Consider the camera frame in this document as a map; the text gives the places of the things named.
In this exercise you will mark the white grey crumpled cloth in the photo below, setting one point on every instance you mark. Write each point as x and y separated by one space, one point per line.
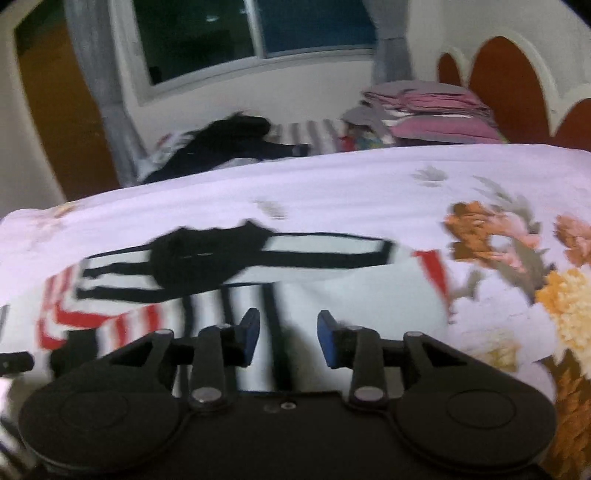
159 150

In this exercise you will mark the stack of folded pink grey clothes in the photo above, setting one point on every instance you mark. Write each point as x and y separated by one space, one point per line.
438 117

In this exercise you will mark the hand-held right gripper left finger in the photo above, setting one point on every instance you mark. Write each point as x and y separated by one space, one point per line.
250 334

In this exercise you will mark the floral pink blanket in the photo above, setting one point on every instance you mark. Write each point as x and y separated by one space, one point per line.
351 184

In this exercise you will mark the red and white scalloped headboard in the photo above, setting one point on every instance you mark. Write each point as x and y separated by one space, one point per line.
501 83

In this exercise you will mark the colourful printed cloth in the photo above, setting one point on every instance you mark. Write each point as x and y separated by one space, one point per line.
364 136

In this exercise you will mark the grey white striped cloth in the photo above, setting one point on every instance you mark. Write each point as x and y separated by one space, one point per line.
309 134

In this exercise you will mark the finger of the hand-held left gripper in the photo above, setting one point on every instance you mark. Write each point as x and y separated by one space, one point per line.
16 363
74 353

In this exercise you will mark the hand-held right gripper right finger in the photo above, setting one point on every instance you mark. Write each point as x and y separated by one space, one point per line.
326 339

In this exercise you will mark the black white red striped garment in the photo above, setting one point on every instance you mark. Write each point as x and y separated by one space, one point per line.
323 258

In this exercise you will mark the grey curtain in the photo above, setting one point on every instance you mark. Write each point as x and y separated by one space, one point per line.
101 83
390 41

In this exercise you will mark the pile of black clothes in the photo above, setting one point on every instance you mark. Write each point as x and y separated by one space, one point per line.
231 141

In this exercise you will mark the brown wooden door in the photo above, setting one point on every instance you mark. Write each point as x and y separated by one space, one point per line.
60 120

